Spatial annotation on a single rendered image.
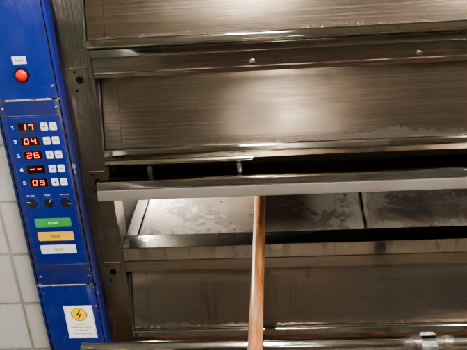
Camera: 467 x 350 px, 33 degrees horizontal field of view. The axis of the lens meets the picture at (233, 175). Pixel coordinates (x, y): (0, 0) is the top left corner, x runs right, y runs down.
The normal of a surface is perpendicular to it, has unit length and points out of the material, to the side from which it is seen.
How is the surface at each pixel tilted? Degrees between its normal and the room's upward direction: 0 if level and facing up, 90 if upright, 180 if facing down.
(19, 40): 90
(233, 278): 70
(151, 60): 90
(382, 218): 0
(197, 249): 90
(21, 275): 90
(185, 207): 0
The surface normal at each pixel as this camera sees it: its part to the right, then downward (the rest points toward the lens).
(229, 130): -0.07, 0.13
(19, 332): -0.06, 0.46
